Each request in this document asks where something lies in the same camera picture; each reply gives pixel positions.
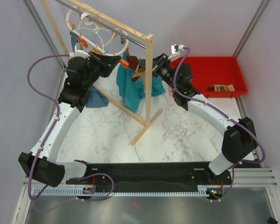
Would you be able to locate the striped sock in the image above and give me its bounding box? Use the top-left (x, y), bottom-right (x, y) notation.
top-left (127, 56), bottom-right (145, 82)
top-left (207, 84), bottom-right (235, 92)

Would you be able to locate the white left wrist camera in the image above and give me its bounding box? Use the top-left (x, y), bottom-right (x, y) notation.
top-left (69, 42), bottom-right (90, 59)

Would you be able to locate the white round clip hanger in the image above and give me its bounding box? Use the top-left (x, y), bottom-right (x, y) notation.
top-left (66, 9), bottom-right (129, 56)

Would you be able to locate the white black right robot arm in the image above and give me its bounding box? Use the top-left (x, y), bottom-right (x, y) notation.
top-left (152, 54), bottom-right (258, 184)

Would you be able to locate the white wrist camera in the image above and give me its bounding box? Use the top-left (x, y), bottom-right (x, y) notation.
top-left (168, 44), bottom-right (185, 61)
top-left (69, 42), bottom-right (90, 59)

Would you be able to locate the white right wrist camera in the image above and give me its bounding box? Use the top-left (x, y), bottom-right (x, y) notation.
top-left (168, 44), bottom-right (185, 61)

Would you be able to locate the wooden drying rack frame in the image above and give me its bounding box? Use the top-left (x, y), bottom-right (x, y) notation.
top-left (39, 0), bottom-right (163, 146)

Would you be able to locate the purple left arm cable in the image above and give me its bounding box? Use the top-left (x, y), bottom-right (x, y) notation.
top-left (27, 54), bottom-right (70, 213)

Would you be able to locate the dark blue cloth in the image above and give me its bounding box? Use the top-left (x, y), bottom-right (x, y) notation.
top-left (70, 32), bottom-right (109, 108)

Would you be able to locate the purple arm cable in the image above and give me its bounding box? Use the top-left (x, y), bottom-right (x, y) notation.
top-left (172, 46), bottom-right (266, 201)
top-left (27, 54), bottom-right (70, 213)

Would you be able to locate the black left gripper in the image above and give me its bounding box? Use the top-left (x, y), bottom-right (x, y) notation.
top-left (84, 52), bottom-right (122, 89)

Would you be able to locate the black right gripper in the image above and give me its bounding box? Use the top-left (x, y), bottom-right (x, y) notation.
top-left (137, 53), bottom-right (179, 92)

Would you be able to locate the red plastic bin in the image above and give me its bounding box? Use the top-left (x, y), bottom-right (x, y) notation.
top-left (184, 56), bottom-right (248, 98)

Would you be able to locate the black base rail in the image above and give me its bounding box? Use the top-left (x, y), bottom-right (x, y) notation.
top-left (66, 162), bottom-right (231, 192)

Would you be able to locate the teal clothespin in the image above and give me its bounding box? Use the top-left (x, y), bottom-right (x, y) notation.
top-left (120, 36), bottom-right (127, 45)

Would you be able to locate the white slotted cable duct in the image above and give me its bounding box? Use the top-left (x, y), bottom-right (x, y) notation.
top-left (41, 185), bottom-right (209, 197)

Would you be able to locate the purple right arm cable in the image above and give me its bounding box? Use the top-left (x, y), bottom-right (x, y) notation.
top-left (172, 46), bottom-right (266, 201)

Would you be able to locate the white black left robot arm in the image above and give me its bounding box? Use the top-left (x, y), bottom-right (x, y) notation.
top-left (18, 52), bottom-right (121, 187)

